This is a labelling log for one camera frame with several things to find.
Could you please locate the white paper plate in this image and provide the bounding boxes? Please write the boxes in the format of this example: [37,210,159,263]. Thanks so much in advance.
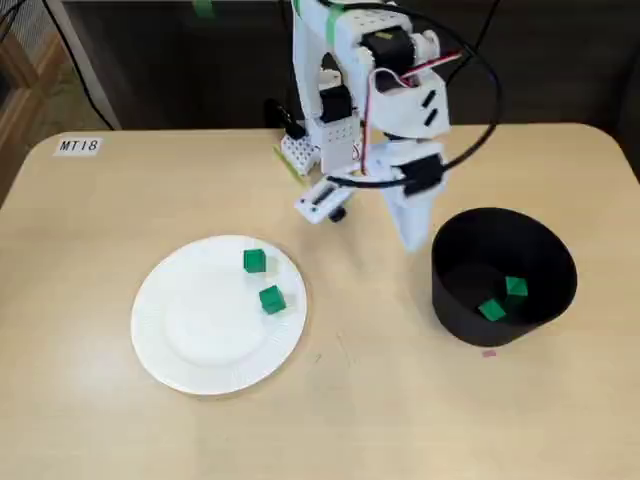
[130,234,309,397]

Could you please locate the green block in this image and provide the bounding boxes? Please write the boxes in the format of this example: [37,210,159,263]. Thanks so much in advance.
[258,284,288,316]
[477,298,507,322]
[503,275,529,300]
[242,248,269,274]

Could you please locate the red servo wires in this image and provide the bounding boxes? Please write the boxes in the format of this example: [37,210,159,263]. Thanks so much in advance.
[363,49,464,176]

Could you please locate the green tape band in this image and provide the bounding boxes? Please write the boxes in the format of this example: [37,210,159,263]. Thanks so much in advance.
[325,2,342,44]

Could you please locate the black pot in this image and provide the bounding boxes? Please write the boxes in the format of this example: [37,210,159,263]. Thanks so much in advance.
[431,206,580,348]

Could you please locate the white MT18 label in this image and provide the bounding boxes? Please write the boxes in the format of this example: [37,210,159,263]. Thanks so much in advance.
[52,135,103,157]

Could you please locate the thin black power cable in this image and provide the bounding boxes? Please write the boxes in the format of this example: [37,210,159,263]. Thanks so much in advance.
[444,0,501,86]

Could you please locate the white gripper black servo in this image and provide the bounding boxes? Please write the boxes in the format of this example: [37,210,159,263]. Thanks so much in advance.
[372,139,449,253]

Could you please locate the white metal frame leg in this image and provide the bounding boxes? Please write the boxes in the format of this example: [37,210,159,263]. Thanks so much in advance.
[47,0,123,130]

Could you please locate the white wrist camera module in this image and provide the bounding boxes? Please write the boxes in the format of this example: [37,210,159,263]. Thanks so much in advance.
[293,178,354,225]

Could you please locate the wooden shelf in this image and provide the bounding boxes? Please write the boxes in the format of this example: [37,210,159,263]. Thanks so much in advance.
[0,27,69,206]

